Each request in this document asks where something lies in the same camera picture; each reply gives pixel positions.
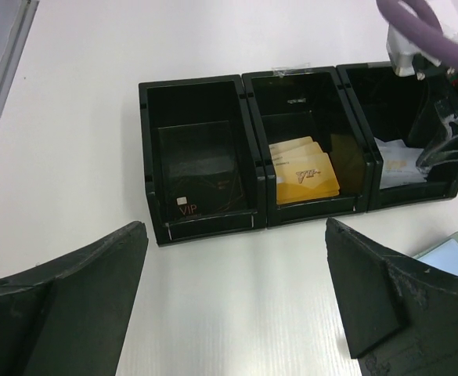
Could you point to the left aluminium corner post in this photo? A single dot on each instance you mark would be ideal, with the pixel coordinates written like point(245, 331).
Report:
point(1, 70)

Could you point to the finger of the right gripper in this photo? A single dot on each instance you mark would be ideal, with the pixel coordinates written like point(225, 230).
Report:
point(435, 128)

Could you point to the green card holder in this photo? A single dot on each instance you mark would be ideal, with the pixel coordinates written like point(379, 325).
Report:
point(443, 255)

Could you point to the black VIP credit card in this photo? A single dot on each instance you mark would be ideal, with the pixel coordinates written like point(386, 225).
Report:
point(200, 172)

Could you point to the white credit cards stack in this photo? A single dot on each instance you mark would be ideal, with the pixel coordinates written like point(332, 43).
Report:
point(399, 164)

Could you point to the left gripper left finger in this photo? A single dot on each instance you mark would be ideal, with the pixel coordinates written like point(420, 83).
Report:
point(70, 316)

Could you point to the gold credit cards stack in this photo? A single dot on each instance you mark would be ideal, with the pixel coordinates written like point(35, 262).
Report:
point(303, 171)

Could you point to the black three-compartment tray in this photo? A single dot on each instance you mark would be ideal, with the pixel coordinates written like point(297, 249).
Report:
point(265, 149)

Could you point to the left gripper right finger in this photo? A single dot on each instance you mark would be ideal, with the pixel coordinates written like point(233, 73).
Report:
point(400, 316)

